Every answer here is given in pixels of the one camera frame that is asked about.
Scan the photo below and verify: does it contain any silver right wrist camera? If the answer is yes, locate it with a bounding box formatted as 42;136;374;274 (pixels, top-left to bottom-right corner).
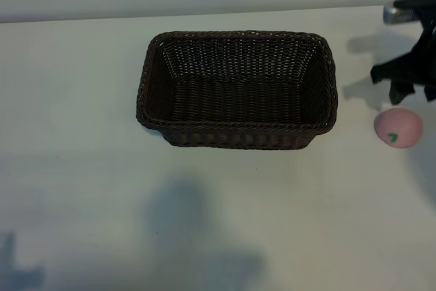
382;5;424;26

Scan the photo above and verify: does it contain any dark brown wicker basket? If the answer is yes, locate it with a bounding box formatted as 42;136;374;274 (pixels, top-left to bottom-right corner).
135;30;340;151

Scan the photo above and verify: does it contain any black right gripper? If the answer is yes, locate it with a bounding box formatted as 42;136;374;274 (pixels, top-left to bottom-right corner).
370;14;436;106

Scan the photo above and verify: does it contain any pink peach with green mark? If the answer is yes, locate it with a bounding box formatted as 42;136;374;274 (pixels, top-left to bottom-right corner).
373;107;424;149

